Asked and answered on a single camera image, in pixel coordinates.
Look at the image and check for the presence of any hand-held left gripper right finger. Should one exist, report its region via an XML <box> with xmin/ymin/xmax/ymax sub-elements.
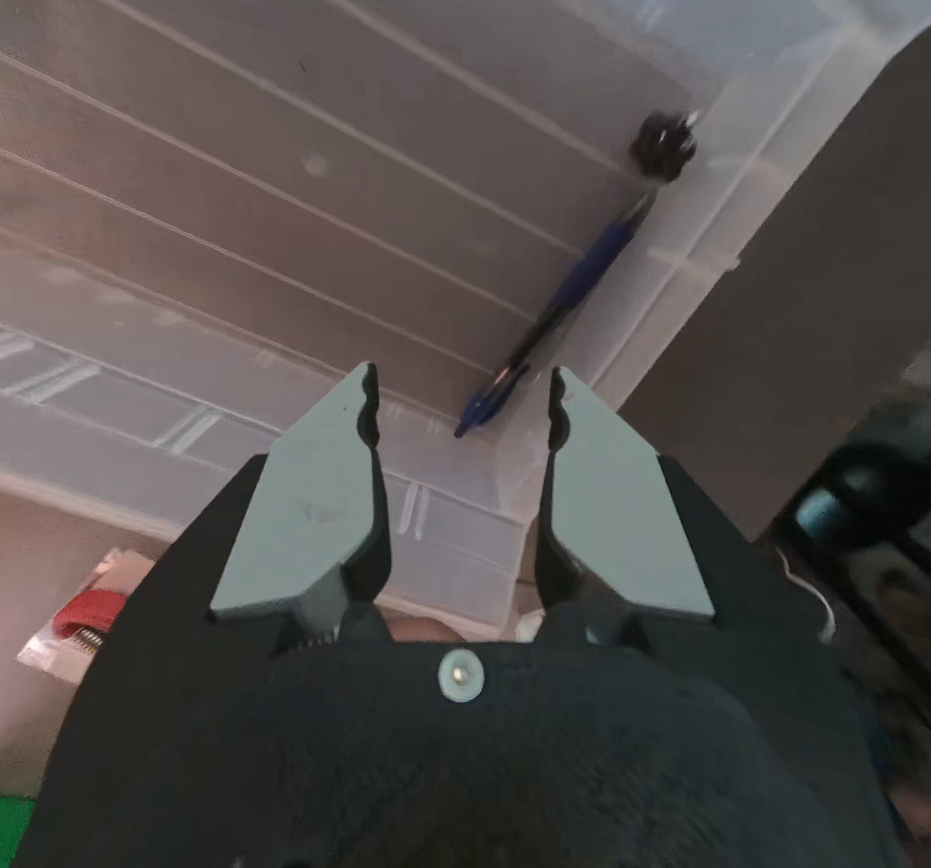
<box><xmin>534</xmin><ymin>365</ymin><xmax>717</xmax><ymax>643</ymax></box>

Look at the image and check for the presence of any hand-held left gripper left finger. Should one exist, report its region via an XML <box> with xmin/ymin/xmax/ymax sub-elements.
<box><xmin>209</xmin><ymin>362</ymin><xmax>394</xmax><ymax>642</ymax></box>

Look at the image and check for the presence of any white cable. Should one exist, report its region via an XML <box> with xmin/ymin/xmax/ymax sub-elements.
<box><xmin>774</xmin><ymin>548</ymin><xmax>837</xmax><ymax>643</ymax></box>

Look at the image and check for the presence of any clear plastic bin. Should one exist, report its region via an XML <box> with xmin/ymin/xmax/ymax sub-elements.
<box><xmin>0</xmin><ymin>0</ymin><xmax>931</xmax><ymax>632</ymax></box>

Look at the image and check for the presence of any red item in clear packet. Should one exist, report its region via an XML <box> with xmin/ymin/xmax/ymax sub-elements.
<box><xmin>16</xmin><ymin>548</ymin><xmax>157</xmax><ymax>686</ymax></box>

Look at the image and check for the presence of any blue pen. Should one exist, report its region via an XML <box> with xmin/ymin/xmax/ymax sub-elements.
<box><xmin>452</xmin><ymin>192</ymin><xmax>656</xmax><ymax>441</ymax></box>

